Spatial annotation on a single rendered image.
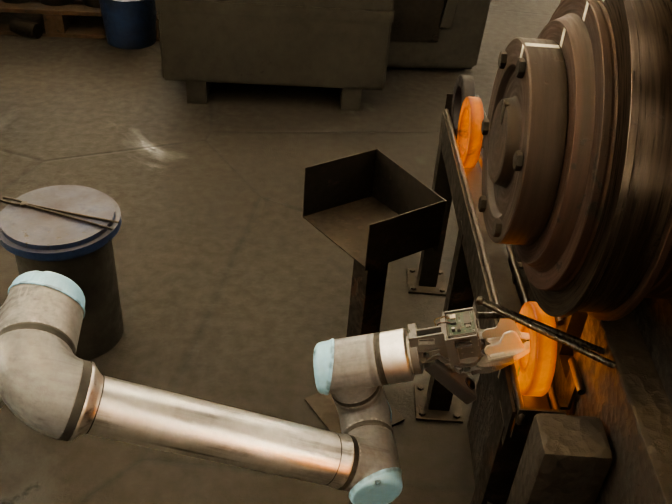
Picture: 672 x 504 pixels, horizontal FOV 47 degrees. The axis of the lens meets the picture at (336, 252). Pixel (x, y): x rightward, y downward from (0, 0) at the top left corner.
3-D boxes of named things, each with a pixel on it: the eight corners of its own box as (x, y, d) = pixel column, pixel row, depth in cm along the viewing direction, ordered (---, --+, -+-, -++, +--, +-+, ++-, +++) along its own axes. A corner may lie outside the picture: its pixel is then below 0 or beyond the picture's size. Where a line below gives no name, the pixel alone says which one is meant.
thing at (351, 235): (354, 363, 227) (377, 147, 185) (407, 422, 210) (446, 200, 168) (294, 387, 218) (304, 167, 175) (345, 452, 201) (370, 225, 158)
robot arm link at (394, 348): (391, 395, 130) (390, 355, 138) (419, 391, 129) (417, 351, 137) (379, 357, 125) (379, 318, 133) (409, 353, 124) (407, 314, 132)
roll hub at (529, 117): (503, 179, 126) (541, 10, 109) (531, 286, 103) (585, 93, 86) (469, 177, 126) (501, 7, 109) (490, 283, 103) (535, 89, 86)
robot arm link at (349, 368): (323, 367, 140) (308, 330, 134) (390, 356, 138) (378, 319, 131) (321, 409, 133) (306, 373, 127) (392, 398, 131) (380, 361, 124)
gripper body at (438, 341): (481, 336, 122) (406, 347, 124) (488, 373, 127) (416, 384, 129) (476, 305, 128) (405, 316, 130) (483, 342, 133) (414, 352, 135)
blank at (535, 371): (543, 285, 132) (523, 284, 132) (564, 337, 118) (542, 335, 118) (526, 359, 139) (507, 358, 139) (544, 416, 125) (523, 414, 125)
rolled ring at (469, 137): (458, 180, 208) (470, 181, 208) (473, 136, 192) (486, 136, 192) (454, 128, 217) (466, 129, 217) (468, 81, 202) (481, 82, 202)
